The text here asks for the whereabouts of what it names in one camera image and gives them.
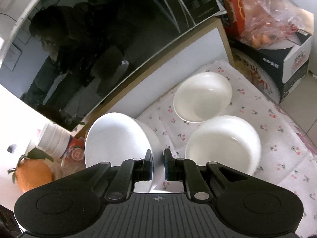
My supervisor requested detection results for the large orange on jar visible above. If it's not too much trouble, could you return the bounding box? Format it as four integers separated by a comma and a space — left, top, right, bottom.
7, 147, 54, 193

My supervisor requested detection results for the white bowl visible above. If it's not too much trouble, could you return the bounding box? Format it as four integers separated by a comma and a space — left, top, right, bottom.
173, 72, 233, 123
185, 115, 261, 175
84, 112, 164, 193

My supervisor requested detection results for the wooden framed white stand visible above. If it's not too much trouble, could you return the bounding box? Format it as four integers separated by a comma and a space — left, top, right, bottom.
72, 17, 234, 138

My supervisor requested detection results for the red gift box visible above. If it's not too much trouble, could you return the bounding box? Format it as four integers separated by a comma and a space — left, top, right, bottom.
223, 0, 245, 38

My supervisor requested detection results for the black white cardboard box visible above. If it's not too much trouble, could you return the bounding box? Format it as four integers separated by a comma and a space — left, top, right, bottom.
227, 6, 315, 104

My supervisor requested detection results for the plastic bag of oranges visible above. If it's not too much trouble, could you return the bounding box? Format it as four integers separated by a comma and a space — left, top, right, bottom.
240, 0, 305, 49

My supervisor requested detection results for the black microwave oven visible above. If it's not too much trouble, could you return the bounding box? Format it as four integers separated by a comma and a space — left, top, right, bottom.
1, 0, 220, 131

